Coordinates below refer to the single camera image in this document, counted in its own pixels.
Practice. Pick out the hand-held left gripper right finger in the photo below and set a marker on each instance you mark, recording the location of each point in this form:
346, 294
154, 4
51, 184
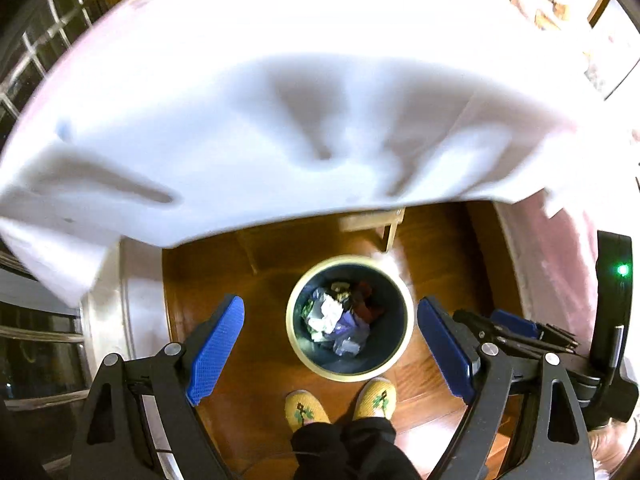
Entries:
445, 350

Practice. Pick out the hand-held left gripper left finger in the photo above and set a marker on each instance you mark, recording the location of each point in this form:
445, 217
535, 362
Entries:
215, 350

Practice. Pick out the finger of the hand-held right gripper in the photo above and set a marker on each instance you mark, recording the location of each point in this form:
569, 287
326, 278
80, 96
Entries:
515, 321
475, 325

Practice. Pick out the round dark trash bin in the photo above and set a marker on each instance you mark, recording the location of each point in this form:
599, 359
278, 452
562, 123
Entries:
300, 340

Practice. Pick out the person's right hand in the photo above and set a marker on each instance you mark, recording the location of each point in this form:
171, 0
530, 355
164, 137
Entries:
610, 447

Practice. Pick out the yellow embroidered slipper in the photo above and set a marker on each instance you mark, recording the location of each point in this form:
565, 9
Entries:
375, 400
305, 410

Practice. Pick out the person's black pants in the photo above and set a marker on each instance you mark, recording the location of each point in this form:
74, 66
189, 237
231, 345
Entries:
350, 450

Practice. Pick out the wooden stool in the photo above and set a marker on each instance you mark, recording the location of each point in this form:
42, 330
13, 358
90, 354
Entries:
372, 220

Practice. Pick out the metal window railing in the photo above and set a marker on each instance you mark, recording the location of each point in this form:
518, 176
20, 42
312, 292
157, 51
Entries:
40, 332

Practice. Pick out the white tablecloth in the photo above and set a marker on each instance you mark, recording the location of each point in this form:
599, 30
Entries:
250, 110

